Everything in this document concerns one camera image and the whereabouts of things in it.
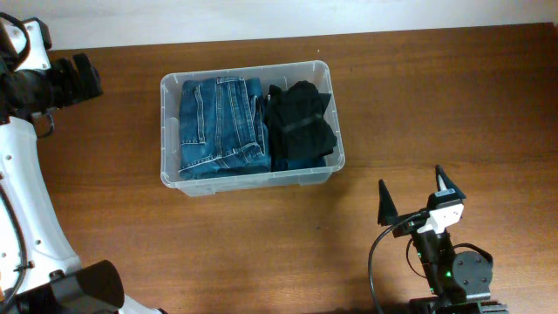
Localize clear plastic storage bin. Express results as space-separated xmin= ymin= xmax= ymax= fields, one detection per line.
xmin=160 ymin=60 xmax=345 ymax=197

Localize black garment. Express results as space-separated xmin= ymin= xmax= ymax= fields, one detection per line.
xmin=269 ymin=132 xmax=337 ymax=160

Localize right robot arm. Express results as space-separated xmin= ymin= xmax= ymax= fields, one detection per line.
xmin=367 ymin=165 xmax=509 ymax=314

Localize teal blue garment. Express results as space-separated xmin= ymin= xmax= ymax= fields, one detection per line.
xmin=271 ymin=157 xmax=326 ymax=172

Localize dark navy garment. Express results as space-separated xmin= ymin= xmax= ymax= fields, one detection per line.
xmin=263 ymin=79 xmax=339 ymax=160

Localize dark blue jeans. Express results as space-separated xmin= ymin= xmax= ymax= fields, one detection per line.
xmin=179 ymin=76 xmax=271 ymax=180

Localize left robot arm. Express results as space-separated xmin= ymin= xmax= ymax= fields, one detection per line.
xmin=1 ymin=54 xmax=151 ymax=313

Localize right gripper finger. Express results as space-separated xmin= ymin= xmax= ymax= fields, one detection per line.
xmin=378 ymin=180 xmax=398 ymax=226
xmin=435 ymin=165 xmax=466 ymax=200

